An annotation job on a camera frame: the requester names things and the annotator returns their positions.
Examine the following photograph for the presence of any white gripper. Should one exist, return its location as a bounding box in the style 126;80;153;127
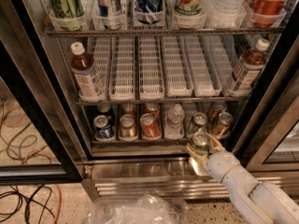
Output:
187;133;240;183

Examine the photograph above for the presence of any green soda can front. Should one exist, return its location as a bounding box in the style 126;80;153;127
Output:
191;132;209;154

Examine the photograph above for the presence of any green soda can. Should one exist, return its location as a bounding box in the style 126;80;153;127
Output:
188;112;207;134
191;132;209;154

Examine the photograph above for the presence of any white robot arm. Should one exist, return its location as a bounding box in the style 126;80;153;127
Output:
186;132;299;224

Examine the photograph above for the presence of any green soda can rear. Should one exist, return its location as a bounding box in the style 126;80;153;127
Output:
188;112;207;134

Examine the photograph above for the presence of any gold soda can front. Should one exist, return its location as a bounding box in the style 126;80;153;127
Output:
211;112;234;136

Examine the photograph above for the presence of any gold soda can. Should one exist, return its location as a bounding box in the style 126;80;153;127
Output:
211;112;234;136
207;101;227;121

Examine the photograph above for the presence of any gold soda can rear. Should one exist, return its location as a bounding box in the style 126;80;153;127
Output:
207;101;227;121

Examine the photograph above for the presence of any right glass fridge door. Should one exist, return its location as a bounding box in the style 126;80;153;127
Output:
230;4;299;172

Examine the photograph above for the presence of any glass fridge door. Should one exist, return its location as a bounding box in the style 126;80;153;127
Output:
0;0;84;185
230;4;299;172

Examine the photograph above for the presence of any red soda can front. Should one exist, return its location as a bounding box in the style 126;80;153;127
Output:
140;113;161;139

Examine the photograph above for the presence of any red soda can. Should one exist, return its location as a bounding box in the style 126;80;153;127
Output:
143;103;160;119
140;113;161;139

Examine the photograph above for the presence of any red soda can rear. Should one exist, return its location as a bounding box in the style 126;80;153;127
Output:
143;103;160;119

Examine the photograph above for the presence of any brown soda can front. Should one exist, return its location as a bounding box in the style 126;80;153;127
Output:
120;115;136;138

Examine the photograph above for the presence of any brown soda can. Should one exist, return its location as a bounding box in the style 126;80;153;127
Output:
121;104;136;117
120;115;136;138

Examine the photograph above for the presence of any brown soda can rear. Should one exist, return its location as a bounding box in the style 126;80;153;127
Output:
121;104;136;117

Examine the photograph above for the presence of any blue soda can front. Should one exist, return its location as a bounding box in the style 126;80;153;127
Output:
93;115;114;139

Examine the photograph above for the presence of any blue soda can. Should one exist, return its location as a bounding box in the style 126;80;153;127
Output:
93;115;114;139
97;105;115;121

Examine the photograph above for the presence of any blue soda can rear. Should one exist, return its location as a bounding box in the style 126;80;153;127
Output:
97;105;115;121

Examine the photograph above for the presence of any coca-cola can top shelf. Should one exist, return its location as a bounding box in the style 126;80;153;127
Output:
245;0;286;28

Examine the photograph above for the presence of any dark blue can top shelf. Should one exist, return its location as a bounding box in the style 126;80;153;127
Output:
135;0;163;24

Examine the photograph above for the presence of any left glass fridge door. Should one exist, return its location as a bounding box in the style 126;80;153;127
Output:
0;0;84;185

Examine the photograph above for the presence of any green tall can top shelf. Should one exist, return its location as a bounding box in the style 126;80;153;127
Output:
50;0;84;19

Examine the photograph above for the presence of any clear water bottle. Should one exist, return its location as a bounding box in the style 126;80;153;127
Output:
164;104;185;140

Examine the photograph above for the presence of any clear plastic bin with bag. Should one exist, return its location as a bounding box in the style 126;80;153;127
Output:
88;194;189;224

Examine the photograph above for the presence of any right tea bottle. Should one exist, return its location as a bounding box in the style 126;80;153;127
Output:
227;38;270;91

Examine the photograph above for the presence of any tea bottle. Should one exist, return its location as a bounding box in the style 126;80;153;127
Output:
227;38;270;91
71;42;103;99

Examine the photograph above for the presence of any left tea bottle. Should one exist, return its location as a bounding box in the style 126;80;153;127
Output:
71;42;103;99

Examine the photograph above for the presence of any middle wire shelf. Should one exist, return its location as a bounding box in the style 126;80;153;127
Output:
75;96;249;105

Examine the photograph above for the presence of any wire shelf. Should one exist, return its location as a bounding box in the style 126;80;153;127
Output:
46;27;285;37
75;96;249;105

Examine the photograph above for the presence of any top wire shelf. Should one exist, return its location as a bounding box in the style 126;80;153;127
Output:
46;27;285;37

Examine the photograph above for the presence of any black cable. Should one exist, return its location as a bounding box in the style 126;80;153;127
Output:
0;96;56;224

